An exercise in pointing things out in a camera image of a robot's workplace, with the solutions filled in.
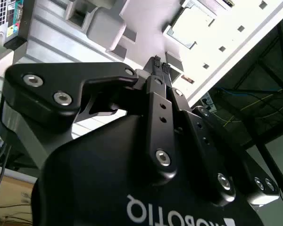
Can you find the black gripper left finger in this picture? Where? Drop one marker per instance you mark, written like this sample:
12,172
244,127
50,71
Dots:
49,82

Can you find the silver topped CPU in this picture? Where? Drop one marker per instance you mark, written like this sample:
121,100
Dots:
191,26

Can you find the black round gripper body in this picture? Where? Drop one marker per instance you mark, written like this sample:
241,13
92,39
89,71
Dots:
96,176

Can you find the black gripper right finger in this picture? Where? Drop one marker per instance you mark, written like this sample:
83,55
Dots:
191,131

